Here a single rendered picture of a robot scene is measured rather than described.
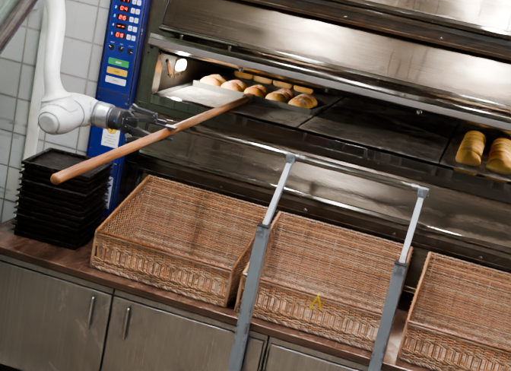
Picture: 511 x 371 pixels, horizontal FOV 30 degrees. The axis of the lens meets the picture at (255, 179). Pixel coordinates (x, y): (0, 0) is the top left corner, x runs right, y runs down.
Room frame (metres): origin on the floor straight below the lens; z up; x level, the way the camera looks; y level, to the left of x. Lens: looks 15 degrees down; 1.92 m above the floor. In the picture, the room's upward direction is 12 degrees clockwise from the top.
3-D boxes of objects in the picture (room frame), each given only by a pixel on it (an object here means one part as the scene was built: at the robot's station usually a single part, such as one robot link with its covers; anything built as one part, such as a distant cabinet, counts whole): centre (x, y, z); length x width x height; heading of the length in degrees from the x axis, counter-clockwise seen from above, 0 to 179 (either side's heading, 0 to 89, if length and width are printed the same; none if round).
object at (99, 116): (3.23, 0.56, 1.19); 0.09 x 0.06 x 0.09; 166
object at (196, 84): (4.32, 0.05, 1.20); 0.55 x 0.36 x 0.03; 76
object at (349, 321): (3.38, -0.34, 0.72); 0.56 x 0.49 x 0.28; 78
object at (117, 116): (3.21, 0.49, 1.19); 0.09 x 0.07 x 0.08; 76
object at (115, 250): (3.51, 0.23, 0.72); 0.56 x 0.49 x 0.28; 77
